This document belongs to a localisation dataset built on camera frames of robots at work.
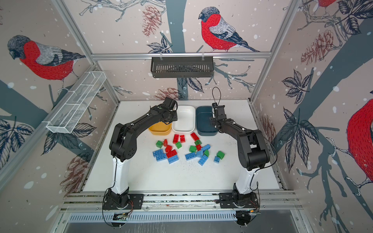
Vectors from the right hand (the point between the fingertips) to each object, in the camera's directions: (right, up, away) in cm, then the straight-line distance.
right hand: (216, 118), depth 99 cm
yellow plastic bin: (-38, -7, -4) cm, 39 cm away
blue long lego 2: (-10, -25, -12) cm, 30 cm away
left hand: (-29, +2, -1) cm, 29 cm away
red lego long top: (-28, -14, -2) cm, 31 cm away
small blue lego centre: (-12, -22, -11) cm, 27 cm away
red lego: (-31, -22, -9) cm, 39 cm away
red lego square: (-23, -14, -2) cm, 27 cm away
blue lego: (-18, -23, -9) cm, 31 cm away
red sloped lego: (-35, -16, -5) cm, 39 cm away
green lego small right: (-8, -21, -11) cm, 25 cm away
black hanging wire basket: (-34, +38, +8) cm, 52 cm away
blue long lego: (-29, -25, -11) cm, 40 cm away
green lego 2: (+1, -23, -10) cm, 25 cm away
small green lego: (-26, -18, -4) cm, 32 cm away
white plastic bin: (-21, -2, +11) cm, 24 cm away
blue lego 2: (-7, -18, -7) cm, 20 cm away
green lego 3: (-17, -19, -8) cm, 27 cm away
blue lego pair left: (-38, -23, -9) cm, 45 cm away
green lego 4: (-13, -15, -6) cm, 21 cm away
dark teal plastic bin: (-8, -6, -1) cm, 11 cm away
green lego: (-38, -17, -7) cm, 42 cm away
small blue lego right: (-2, -25, -12) cm, 28 cm away
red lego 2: (-13, -19, -7) cm, 24 cm away
